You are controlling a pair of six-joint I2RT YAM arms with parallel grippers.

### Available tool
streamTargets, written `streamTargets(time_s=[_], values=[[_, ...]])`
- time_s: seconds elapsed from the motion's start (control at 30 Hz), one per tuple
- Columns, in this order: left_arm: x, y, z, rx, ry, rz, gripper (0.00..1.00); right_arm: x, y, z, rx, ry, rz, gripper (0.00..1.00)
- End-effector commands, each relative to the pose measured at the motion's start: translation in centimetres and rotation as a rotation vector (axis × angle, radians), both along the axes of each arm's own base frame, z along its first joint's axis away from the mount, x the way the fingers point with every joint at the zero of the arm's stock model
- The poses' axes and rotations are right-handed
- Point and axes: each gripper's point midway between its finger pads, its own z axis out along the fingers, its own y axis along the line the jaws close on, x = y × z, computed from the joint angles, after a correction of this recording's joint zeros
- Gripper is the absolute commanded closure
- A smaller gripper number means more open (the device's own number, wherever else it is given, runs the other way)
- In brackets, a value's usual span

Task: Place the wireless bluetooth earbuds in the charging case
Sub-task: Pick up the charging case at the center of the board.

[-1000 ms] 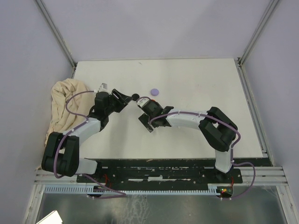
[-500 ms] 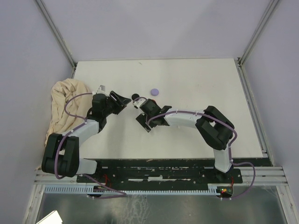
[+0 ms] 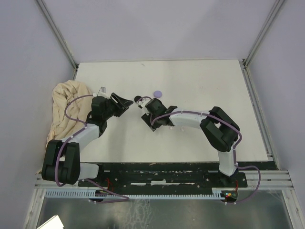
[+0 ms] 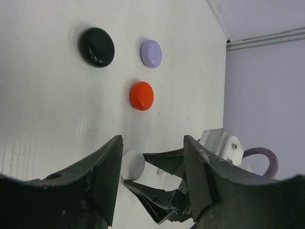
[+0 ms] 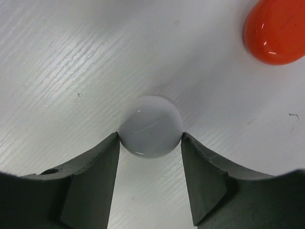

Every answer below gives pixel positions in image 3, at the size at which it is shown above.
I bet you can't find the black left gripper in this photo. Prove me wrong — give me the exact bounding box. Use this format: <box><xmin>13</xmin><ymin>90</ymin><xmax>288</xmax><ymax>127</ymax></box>
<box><xmin>102</xmin><ymin>93</ymin><xmax>133</xmax><ymax>120</ymax></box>

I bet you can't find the purple earbud charging case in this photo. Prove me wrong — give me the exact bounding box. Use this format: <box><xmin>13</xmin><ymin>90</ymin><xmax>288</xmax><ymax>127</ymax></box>
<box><xmin>153</xmin><ymin>90</ymin><xmax>163</xmax><ymax>98</ymax></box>

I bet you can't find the black earbud charging case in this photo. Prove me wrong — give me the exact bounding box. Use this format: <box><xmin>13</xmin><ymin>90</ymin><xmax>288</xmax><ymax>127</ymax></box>
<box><xmin>134</xmin><ymin>95</ymin><xmax>141</xmax><ymax>103</ymax></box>

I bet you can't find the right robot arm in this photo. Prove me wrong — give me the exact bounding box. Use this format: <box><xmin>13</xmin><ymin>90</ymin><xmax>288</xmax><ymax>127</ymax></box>
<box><xmin>134</xmin><ymin>96</ymin><xmax>242</xmax><ymax>187</ymax></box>

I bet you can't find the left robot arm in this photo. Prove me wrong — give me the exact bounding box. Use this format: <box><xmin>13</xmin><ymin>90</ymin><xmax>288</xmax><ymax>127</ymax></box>
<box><xmin>41</xmin><ymin>93</ymin><xmax>133</xmax><ymax>187</ymax></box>

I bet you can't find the cream crumpled cloth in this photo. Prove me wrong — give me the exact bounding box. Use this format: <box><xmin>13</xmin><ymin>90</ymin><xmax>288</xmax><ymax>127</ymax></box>
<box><xmin>47</xmin><ymin>80</ymin><xmax>92</xmax><ymax>142</ymax></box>

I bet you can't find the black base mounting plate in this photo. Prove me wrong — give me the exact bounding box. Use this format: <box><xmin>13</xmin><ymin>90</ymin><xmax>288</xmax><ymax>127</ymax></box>
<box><xmin>92</xmin><ymin>171</ymin><xmax>248</xmax><ymax>195</ymax></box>

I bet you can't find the white paper sheet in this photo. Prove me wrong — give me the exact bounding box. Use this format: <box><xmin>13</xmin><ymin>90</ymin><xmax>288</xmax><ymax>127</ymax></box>
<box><xmin>37</xmin><ymin>215</ymin><xmax>64</xmax><ymax>229</ymax></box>

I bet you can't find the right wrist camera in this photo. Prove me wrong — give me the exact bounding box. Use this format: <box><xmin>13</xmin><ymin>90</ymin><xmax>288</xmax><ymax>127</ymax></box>
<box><xmin>137</xmin><ymin>98</ymin><xmax>150</xmax><ymax>109</ymax></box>

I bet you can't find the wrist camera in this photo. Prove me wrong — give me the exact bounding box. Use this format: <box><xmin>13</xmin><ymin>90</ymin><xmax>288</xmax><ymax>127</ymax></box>
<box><xmin>97</xmin><ymin>87</ymin><xmax>107</xmax><ymax>97</ymax></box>
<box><xmin>137</xmin><ymin>98</ymin><xmax>150</xmax><ymax>109</ymax></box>

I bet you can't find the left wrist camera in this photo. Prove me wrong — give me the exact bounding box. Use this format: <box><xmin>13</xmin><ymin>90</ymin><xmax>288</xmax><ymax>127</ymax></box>
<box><xmin>97</xmin><ymin>87</ymin><xmax>107</xmax><ymax>97</ymax></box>

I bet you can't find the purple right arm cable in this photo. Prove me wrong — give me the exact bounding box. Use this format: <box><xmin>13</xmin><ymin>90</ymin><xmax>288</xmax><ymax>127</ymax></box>
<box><xmin>139</xmin><ymin>96</ymin><xmax>262</xmax><ymax>204</ymax></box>

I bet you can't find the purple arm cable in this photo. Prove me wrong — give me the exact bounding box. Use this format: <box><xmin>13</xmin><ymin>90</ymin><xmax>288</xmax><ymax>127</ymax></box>
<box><xmin>55</xmin><ymin>94</ymin><xmax>131</xmax><ymax>204</ymax></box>
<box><xmin>139</xmin><ymin>96</ymin><xmax>262</xmax><ymax>204</ymax></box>

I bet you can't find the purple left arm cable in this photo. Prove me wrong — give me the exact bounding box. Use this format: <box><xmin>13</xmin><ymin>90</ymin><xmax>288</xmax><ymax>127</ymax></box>
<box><xmin>55</xmin><ymin>94</ymin><xmax>131</xmax><ymax>204</ymax></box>

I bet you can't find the white slotted cable duct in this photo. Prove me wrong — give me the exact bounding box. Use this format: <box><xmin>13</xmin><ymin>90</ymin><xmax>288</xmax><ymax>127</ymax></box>
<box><xmin>45</xmin><ymin>188</ymin><xmax>236</xmax><ymax>199</ymax></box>

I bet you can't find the left aluminium corner post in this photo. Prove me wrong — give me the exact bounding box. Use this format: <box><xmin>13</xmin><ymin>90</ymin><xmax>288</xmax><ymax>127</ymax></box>
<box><xmin>35</xmin><ymin>0</ymin><xmax>78</xmax><ymax>72</ymax></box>

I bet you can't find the aluminium corner post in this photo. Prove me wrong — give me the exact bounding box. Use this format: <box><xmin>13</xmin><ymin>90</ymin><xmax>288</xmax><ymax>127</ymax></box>
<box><xmin>242</xmin><ymin>0</ymin><xmax>289</xmax><ymax>70</ymax></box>
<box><xmin>35</xmin><ymin>0</ymin><xmax>78</xmax><ymax>72</ymax></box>

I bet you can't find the aluminium frame rail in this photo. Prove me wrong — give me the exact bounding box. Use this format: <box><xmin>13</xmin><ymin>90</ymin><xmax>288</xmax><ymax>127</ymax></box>
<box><xmin>35</xmin><ymin>169</ymin><xmax>292</xmax><ymax>189</ymax></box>

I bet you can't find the right aluminium corner post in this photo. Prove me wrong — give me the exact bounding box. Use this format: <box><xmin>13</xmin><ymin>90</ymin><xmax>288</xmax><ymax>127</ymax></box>
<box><xmin>242</xmin><ymin>0</ymin><xmax>289</xmax><ymax>70</ymax></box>

